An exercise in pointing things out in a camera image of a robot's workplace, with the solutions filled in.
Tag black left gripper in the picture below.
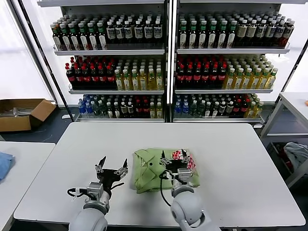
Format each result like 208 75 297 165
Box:
94 155 129 193

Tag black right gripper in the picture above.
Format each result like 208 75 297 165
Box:
160 149 190 175

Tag green t-shirt with red print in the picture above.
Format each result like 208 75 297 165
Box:
133 147 201 194

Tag small red-label cola bottle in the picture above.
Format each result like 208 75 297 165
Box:
233 99 242 117
240 99 249 117
134 100 143 118
142 100 150 118

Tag red-cap cola bottle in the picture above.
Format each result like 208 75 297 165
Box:
202 64 210 88
90 65 99 89
81 65 91 89
65 63 77 89
210 63 218 88
73 65 84 89
185 64 194 88
106 64 116 89
98 65 107 89
218 63 227 88
177 64 186 88
193 64 203 88

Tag white side table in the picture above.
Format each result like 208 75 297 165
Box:
0 141 56 231

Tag black storage crate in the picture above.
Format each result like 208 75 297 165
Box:
267 141 295 181

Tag blue folded cloth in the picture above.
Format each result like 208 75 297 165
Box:
0 151 15 185

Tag open cardboard box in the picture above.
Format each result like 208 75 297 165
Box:
0 98 57 133

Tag metal parts in bags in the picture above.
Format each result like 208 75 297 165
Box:
0 107 33 118

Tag red cloth item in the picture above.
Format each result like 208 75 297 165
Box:
276 143 294 173

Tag white shelf unit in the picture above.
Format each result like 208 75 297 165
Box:
172 0 308 128
37 0 172 124

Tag grey crumpled cloth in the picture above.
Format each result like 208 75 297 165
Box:
283 141 308 170

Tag green-cap dark tea bottle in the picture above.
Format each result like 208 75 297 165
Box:
96 22 108 51
189 20 198 49
51 25 63 51
198 20 208 49
68 23 80 51
227 21 238 49
208 20 218 49
78 22 89 51
218 20 228 49
87 22 98 51
59 23 71 51
178 20 188 49

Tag white-label dark drink bottle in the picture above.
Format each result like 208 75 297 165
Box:
134 20 144 45
264 21 277 48
255 20 267 48
153 19 162 45
273 21 286 48
115 21 125 45
124 20 134 45
144 20 154 45
106 21 116 45

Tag beige-label dark drink bottle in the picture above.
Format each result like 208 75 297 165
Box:
245 20 257 48
236 19 248 48

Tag red-brown tea bottle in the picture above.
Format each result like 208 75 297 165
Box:
282 21 295 48

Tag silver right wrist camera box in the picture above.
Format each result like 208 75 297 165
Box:
177 167 192 183

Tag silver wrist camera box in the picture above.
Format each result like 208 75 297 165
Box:
86 181 104 197
177 167 192 183

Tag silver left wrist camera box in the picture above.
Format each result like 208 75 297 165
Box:
86 181 104 197

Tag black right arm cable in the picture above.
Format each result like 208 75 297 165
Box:
159 169 174 206

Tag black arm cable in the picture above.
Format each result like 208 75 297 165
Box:
159 169 174 206
67 188 89 201

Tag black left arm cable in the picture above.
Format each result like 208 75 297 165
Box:
67 188 89 201

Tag black window frame post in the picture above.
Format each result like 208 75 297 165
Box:
18 0 75 122

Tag grey metal frame table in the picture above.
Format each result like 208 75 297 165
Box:
259 92 308 188

